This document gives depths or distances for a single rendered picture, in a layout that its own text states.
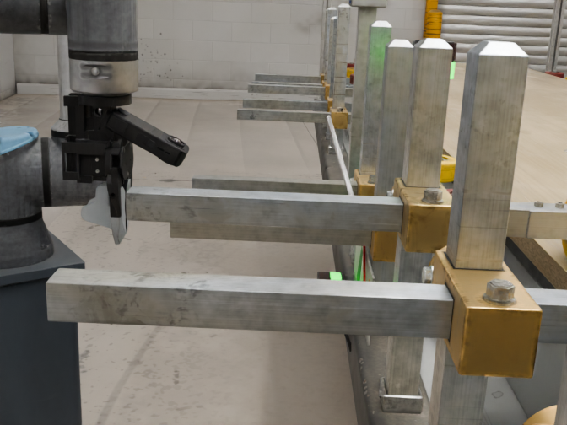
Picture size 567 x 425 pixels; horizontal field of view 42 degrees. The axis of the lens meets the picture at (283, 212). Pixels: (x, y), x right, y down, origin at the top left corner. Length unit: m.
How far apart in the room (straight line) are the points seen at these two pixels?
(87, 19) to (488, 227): 0.61
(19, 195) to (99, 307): 1.08
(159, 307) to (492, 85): 0.28
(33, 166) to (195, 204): 0.86
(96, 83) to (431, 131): 0.44
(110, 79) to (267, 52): 7.85
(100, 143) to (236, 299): 0.53
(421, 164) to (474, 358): 0.33
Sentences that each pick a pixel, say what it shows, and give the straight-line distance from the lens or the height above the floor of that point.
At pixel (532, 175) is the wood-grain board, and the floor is 0.90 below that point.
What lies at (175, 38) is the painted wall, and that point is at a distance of 8.81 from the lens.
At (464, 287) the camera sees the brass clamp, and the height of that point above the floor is 0.97.
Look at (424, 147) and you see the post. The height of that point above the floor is 1.01.
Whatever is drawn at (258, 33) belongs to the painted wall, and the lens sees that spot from 8.79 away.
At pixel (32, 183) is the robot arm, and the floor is 0.78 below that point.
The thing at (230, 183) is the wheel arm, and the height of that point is 0.85.
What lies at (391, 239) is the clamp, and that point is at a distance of 1.00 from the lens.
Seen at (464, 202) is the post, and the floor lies 1.02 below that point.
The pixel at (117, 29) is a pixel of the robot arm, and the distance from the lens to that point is 0.98.
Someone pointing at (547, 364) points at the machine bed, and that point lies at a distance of 1.03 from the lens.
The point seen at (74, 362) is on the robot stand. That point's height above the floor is 0.36.
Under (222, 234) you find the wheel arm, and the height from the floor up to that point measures 0.84.
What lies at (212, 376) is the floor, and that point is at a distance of 2.40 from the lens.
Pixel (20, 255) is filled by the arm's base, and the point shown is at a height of 0.63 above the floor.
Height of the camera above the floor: 1.16
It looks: 16 degrees down
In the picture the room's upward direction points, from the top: 2 degrees clockwise
